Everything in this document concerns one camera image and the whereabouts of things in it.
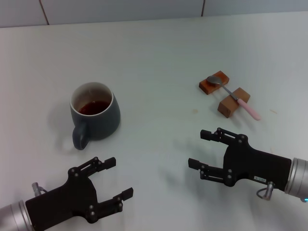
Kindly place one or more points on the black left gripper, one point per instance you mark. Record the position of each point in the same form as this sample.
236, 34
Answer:
60, 199

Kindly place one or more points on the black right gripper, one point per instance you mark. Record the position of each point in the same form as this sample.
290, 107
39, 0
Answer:
252, 163

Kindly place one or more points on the dark grey ceramic cup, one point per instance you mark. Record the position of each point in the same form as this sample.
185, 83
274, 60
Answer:
103, 125

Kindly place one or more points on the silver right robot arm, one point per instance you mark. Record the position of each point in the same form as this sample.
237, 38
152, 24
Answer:
298, 178

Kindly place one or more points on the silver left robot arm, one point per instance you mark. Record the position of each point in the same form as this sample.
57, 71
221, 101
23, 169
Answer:
14, 216

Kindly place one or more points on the light brown wooden block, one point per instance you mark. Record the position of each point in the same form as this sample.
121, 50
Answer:
227, 106

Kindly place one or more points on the reddish flat wooden block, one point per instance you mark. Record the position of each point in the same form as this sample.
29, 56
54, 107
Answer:
211, 89

